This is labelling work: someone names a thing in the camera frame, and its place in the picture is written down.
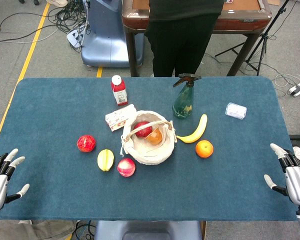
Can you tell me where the red pomegranate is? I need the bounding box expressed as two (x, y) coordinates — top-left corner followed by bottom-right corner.
(76, 134), (97, 153)

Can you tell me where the person in black clothes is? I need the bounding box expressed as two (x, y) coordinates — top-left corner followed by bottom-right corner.
(144, 0), (225, 78)

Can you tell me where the white cable on floor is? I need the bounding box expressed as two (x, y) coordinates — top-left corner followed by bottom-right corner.
(271, 73), (300, 98)

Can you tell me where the amber persimmon fruit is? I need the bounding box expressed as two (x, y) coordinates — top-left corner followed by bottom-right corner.
(147, 127), (164, 146)

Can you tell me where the orange fruit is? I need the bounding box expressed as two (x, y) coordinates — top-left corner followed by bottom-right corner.
(195, 139), (214, 159)

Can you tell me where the green spray bottle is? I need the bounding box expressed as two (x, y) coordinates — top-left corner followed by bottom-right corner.
(172, 73), (202, 120)

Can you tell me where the blue robot torso base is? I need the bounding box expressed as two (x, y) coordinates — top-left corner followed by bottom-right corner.
(94, 220), (203, 240)

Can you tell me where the black tripod stand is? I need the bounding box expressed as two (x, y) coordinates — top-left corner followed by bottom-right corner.
(214, 0), (291, 77)

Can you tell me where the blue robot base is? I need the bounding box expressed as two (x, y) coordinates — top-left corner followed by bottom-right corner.
(80, 0), (144, 68)

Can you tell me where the white red printed snack packet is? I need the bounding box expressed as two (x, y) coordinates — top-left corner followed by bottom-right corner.
(105, 103), (138, 132)

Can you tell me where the brown mahjong table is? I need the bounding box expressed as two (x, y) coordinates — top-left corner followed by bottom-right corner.
(121, 0), (273, 77)

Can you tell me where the yellow starfruit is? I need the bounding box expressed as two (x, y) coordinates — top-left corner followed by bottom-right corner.
(97, 148), (115, 172)

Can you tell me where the pink and white peach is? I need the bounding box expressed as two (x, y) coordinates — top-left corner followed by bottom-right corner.
(116, 157), (137, 178)

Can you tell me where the dark red apple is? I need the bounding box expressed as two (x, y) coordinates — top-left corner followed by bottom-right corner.
(133, 121), (154, 139)

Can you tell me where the red milk bottle white cap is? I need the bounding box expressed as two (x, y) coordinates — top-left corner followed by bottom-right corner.
(110, 75), (129, 107)

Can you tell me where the blue table cloth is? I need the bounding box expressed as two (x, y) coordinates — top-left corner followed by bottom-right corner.
(0, 76), (299, 222)

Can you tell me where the yellow banana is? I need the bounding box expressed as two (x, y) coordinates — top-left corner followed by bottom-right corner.
(176, 113), (208, 144)

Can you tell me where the beige cloth under table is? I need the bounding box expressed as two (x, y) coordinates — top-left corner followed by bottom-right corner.
(0, 219), (77, 240)

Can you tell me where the clear plastic small box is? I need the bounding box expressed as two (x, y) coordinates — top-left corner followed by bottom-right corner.
(224, 102), (248, 120)

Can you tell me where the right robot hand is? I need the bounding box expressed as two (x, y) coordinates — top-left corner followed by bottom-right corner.
(263, 143), (300, 207)

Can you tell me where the bundle of black cables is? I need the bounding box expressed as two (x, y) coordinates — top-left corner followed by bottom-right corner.
(54, 0), (91, 35)

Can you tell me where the white woven basket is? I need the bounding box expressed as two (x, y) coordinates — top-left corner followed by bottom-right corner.
(119, 110), (178, 166)

